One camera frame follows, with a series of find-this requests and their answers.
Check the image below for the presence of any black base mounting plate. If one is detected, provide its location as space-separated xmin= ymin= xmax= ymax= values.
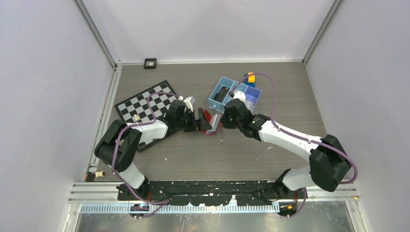
xmin=116 ymin=180 xmax=307 ymax=206

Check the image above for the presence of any blue orange toy block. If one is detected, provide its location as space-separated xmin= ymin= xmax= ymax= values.
xmin=244 ymin=72 xmax=256 ymax=88

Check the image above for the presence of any small beige chess piece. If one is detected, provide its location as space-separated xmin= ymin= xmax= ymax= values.
xmin=94 ymin=171 xmax=105 ymax=178

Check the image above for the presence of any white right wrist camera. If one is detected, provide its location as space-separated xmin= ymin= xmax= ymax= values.
xmin=229 ymin=90 xmax=246 ymax=102

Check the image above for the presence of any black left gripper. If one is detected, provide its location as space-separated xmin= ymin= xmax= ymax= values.
xmin=176 ymin=108 xmax=211 ymax=132

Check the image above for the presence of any light blue left drawer box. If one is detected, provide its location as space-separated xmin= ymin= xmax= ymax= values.
xmin=208 ymin=77 xmax=235 ymax=113

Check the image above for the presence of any black card in drawer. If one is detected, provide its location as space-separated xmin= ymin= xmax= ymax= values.
xmin=213 ymin=86 xmax=229 ymax=103

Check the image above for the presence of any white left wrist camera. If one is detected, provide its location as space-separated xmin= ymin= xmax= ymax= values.
xmin=178 ymin=96 xmax=195 ymax=112

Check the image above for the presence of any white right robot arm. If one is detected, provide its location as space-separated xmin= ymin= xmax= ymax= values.
xmin=222 ymin=99 xmax=353 ymax=199

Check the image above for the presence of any black square wall socket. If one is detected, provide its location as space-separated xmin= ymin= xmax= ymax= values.
xmin=144 ymin=58 xmax=157 ymax=69

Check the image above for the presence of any purple drawer box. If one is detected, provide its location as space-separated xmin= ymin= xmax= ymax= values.
xmin=244 ymin=86 xmax=262 ymax=113

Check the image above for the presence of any black white chessboard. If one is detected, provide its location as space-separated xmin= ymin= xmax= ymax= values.
xmin=115 ymin=80 xmax=179 ymax=152

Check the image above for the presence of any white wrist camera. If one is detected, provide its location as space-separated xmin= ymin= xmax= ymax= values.
xmin=229 ymin=90 xmax=246 ymax=102
xmin=178 ymin=96 xmax=195 ymax=112

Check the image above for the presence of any light blue middle drawer box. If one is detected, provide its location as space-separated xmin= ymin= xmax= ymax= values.
xmin=229 ymin=81 xmax=248 ymax=94

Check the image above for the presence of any light blue drawer box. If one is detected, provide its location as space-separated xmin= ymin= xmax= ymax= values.
xmin=208 ymin=77 xmax=235 ymax=113
xmin=229 ymin=81 xmax=248 ymax=94

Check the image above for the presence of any red leather card holder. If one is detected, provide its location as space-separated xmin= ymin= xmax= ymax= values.
xmin=203 ymin=109 xmax=223 ymax=135

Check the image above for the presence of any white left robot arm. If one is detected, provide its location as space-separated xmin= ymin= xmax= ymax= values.
xmin=94 ymin=100 xmax=212 ymax=200

